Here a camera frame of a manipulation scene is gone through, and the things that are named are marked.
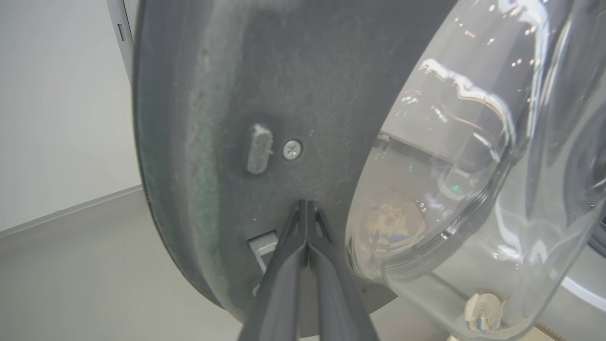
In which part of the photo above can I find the round dark washer door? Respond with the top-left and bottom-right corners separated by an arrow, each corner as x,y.
133,0 -> 606,341

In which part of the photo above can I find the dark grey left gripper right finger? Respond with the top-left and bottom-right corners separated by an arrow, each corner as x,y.
308,201 -> 379,341

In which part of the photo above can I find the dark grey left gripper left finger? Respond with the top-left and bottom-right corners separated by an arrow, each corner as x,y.
238,200 -> 308,341

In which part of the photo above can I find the grey slotted panel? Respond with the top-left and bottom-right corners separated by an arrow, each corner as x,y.
107,0 -> 139,86

